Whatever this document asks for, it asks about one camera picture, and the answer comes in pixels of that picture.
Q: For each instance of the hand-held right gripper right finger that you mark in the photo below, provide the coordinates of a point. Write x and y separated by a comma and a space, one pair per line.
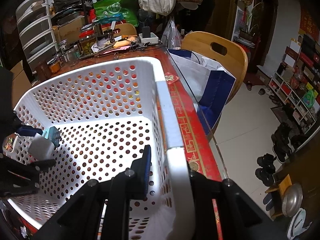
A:
200, 187

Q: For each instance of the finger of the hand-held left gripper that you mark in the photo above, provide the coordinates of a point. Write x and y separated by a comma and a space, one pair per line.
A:
30, 131
20, 182

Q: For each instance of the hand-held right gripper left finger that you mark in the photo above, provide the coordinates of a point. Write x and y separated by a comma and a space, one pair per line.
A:
147, 165

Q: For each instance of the white charger with teal plug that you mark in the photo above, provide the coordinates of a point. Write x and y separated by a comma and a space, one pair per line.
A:
41, 146

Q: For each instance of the white perforated plastic basket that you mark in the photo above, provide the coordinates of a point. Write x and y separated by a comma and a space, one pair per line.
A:
100, 130

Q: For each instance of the flat cardboard box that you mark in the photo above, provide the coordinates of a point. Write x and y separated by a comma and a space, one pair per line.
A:
20, 82

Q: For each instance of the dark brown box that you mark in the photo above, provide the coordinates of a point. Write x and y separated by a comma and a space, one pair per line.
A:
43, 71

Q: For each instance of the small jar with orange contents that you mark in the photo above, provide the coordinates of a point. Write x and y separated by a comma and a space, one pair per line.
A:
54, 67

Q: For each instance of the black shoes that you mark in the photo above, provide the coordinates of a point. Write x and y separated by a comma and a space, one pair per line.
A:
265, 170

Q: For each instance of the white plastic drawer tower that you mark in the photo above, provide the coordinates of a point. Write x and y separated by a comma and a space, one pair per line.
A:
37, 30

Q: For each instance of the tall clear glass jar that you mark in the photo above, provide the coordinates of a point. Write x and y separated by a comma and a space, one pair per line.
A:
63, 50

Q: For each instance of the short clear glass jar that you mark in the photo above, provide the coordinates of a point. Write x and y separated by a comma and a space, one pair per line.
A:
73, 54

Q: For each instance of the wooden stool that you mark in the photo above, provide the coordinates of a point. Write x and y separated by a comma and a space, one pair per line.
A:
277, 192

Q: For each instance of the brown cardboard box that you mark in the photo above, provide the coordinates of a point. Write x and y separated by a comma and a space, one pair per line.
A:
70, 31

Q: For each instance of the red envelope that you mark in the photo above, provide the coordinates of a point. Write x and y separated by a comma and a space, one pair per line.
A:
172, 78

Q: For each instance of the metal basin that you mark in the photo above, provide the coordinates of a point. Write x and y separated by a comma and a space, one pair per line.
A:
292, 200

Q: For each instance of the black boots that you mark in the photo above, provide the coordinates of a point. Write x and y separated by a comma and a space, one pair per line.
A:
281, 140

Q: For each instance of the glass pickle jar red lid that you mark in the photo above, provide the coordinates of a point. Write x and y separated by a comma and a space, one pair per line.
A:
87, 43

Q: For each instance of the white and blue paper bag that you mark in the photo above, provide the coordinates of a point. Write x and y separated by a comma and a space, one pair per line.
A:
200, 75

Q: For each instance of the white and blue bowl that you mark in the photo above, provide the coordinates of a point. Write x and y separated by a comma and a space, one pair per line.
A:
298, 223

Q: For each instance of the dark floor mat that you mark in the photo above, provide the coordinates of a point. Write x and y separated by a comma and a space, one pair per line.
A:
280, 113

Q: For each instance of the dark jar with black lid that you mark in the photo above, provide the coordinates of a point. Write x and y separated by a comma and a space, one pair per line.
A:
108, 36

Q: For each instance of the yellow packet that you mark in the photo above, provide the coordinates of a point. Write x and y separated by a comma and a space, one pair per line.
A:
121, 44

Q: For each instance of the white power strip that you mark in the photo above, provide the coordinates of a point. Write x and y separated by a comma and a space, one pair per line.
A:
150, 39

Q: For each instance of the white cubby shelf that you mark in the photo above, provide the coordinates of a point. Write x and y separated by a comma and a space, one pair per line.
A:
292, 100

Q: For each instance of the clear plastic bag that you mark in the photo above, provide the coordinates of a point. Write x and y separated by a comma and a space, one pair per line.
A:
173, 35

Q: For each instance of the black plug adapter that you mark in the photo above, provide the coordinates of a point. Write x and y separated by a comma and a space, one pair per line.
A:
146, 31

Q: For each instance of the plain wooden chair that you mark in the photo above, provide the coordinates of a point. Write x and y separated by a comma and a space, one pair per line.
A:
127, 28

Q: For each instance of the green shopping bag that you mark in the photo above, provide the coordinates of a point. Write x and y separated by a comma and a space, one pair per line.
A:
117, 7

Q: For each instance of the stack of gift boxes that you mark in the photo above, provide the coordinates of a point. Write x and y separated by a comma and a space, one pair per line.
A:
305, 57

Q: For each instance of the potted plant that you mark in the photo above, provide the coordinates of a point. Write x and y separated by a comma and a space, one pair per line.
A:
250, 27

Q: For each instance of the red wall poster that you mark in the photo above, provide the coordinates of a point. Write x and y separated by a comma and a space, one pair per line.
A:
308, 23

